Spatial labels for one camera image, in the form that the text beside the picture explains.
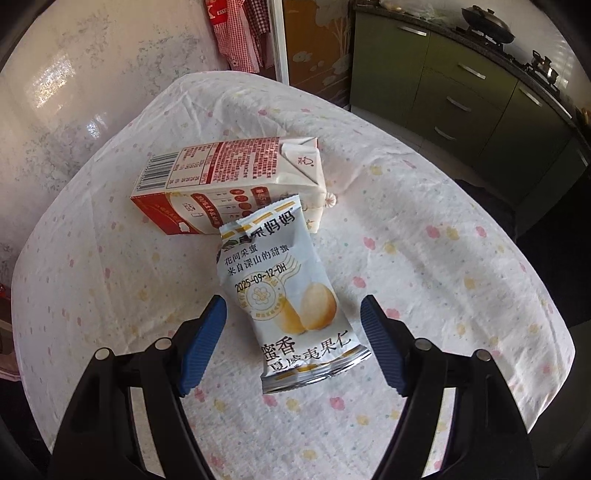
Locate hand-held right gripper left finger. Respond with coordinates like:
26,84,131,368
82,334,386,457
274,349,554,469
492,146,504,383
48,294,228,480

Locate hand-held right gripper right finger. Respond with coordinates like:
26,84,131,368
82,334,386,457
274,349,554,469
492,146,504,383
360,295,536,480

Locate white nut snack packet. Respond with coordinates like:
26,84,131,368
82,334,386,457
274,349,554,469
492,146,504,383
217,194,372,395

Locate floral white tablecloth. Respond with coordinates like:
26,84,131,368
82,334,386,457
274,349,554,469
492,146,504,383
10,71,575,480

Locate white red milk carton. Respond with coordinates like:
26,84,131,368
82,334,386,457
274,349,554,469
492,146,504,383
130,137,331,237

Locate green base cabinets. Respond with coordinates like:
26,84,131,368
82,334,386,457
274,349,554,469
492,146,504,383
348,9,591,227

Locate frosted glass sliding door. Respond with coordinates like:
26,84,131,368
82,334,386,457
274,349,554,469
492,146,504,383
277,0,356,109

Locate red checked apron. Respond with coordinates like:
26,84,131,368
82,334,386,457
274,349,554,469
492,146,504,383
203,0,282,73

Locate black gas stove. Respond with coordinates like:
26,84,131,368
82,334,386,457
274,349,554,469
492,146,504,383
455,18,578,107

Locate small steel pot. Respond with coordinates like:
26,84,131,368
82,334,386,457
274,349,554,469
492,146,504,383
526,50,559,84

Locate black lidded wok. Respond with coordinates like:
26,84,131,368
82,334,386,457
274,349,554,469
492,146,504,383
461,4,515,44

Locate crumpled plastic bag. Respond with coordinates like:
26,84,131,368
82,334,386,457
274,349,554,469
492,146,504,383
379,0,444,19

